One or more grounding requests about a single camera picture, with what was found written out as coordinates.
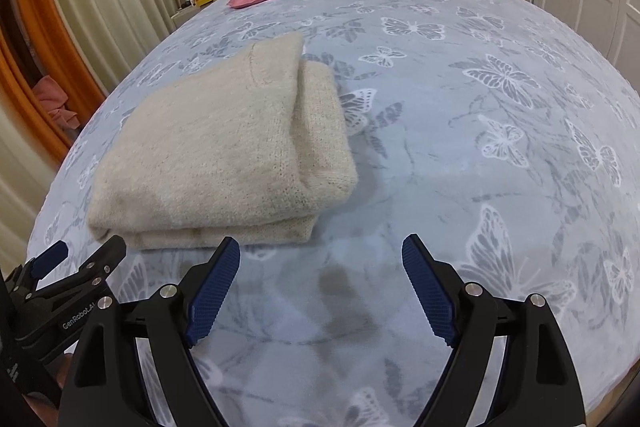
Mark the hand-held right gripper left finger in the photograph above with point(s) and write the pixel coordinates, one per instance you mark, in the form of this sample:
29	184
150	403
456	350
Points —
212	297

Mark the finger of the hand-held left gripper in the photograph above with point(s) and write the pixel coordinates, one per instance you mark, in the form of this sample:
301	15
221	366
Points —
50	257
97	269

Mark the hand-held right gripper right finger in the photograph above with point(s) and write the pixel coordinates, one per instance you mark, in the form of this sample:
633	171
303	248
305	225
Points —
430	292

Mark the cream knitted sweater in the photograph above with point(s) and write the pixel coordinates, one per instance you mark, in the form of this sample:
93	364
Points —
210	147

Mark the pink clothes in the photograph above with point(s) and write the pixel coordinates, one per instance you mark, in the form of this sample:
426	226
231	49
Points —
55	102

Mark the cream curtain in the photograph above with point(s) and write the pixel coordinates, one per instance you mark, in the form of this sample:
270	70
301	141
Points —
25	187

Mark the grey butterfly print blanket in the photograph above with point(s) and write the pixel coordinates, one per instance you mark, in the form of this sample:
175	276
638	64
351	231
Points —
450	157

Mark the orange curtain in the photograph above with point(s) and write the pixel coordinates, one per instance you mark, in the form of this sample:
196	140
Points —
45	32

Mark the white nightstand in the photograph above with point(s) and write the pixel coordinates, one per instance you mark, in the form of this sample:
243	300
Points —
182	14

